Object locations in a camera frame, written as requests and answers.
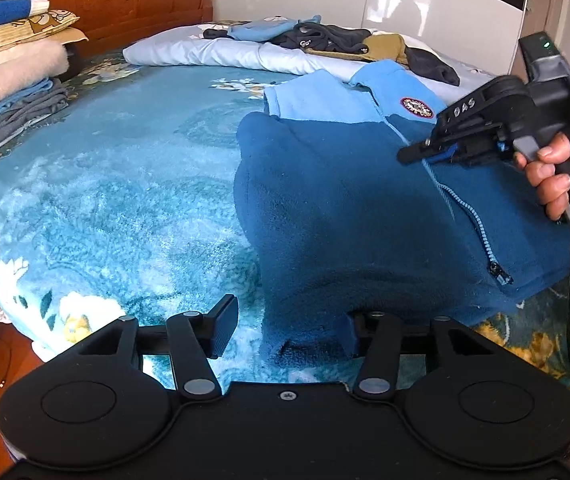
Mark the stack of folded linens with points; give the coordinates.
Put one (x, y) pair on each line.
(35, 43)

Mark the pile of unfolded clothes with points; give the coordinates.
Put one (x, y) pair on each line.
(351, 44)

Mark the teal floral plush blanket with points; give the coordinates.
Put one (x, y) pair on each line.
(123, 203)

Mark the white glossy wardrobe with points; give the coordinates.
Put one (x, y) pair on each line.
(482, 33)

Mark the person's right hand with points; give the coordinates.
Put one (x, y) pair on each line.
(542, 174)

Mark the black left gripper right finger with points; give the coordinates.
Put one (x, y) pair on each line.
(378, 338)

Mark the blue fleece zip jacket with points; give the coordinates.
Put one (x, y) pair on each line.
(339, 225)

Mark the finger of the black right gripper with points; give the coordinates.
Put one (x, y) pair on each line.
(473, 154)
(432, 153)

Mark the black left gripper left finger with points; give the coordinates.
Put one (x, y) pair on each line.
(194, 339)

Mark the white floral duvet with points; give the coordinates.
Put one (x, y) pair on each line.
(186, 45)

